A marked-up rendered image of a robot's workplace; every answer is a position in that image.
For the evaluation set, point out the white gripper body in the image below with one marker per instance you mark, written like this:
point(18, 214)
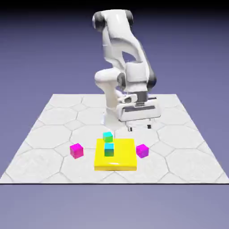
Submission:
point(139, 112)

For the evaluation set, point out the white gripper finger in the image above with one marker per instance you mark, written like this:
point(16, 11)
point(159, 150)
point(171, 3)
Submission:
point(149, 125)
point(129, 127)

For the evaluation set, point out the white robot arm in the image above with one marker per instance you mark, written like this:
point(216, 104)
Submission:
point(121, 41)

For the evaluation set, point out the small cyan cube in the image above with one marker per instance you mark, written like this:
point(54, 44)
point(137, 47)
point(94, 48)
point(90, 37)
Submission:
point(107, 137)
point(109, 150)

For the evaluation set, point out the small magenta cube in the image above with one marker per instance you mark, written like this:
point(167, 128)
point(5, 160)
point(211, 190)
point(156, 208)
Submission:
point(76, 151)
point(142, 151)

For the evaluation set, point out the large yellow box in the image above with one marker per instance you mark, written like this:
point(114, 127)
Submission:
point(123, 153)

